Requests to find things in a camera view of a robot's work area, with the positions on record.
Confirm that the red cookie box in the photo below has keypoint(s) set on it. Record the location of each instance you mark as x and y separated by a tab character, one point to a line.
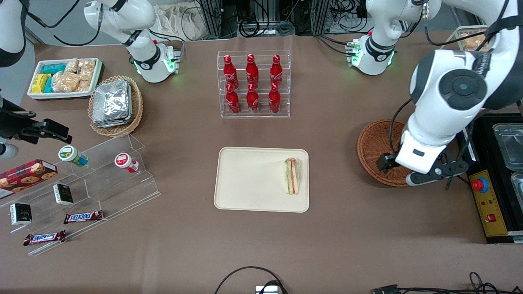
24	175

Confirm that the white cloth bag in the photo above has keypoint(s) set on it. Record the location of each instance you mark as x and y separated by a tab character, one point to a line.
179	22

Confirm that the red cola bottle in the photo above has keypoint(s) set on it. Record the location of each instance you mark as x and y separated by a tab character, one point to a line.
252	71
230	73
274	101
233	102
253	101
276	71

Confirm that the small black box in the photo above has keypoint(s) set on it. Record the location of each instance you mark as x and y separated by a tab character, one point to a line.
63	194
20	214

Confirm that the light woven basket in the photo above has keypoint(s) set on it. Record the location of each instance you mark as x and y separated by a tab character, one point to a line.
137	106

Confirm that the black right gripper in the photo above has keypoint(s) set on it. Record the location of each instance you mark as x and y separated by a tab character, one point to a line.
11	121

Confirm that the green lid yogurt cup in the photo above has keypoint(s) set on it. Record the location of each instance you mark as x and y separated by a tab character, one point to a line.
71	155

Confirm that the clear rice cracker bag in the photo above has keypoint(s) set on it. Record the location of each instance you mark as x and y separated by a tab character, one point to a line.
86	68
65	81
83	85
72	65

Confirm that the bagged fried snack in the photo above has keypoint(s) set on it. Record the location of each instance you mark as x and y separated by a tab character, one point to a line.
474	41

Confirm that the yellow snack packet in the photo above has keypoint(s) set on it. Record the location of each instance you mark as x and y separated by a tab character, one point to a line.
39	83

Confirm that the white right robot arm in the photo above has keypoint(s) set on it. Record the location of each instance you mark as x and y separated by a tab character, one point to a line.
122	16

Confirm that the clear acrylic stepped stand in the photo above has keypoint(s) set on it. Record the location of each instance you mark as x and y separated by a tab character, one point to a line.
102	188

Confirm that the red lid yogurt cup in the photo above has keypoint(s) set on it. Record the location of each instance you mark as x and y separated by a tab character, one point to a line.
124	161

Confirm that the brown wicker basket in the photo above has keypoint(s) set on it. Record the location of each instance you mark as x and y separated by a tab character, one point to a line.
372	143

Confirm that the clear acrylic bottle rack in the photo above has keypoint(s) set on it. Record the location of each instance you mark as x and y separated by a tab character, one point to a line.
263	114

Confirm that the black machine yellow panel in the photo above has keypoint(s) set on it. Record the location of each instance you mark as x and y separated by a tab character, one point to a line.
490	212

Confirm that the white plastic bin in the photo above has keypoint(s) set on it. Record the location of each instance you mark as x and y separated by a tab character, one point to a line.
61	95

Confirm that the Snickers chocolate bar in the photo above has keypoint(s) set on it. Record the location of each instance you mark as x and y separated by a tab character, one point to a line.
45	237
83	217

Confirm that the silver foil packet stack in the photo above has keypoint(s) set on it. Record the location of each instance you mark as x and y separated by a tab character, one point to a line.
112	104

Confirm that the cream plastic tray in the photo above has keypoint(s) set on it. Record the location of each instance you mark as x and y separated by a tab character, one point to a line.
253	179

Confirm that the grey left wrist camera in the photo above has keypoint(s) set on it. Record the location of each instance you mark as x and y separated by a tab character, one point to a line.
433	174

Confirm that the steel food pan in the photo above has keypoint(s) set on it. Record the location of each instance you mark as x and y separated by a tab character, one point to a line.
518	188
510	147

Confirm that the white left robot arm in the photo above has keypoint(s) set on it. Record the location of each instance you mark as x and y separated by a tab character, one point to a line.
449	94

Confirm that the triangular sandwich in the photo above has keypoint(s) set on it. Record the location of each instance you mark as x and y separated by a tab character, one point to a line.
291	177

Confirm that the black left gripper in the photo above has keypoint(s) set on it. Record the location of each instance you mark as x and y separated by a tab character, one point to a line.
385	161

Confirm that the teal snack packet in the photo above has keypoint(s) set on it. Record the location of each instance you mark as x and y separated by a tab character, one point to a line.
54	68
48	85

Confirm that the small silver device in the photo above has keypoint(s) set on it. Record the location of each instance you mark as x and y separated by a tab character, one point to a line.
267	290

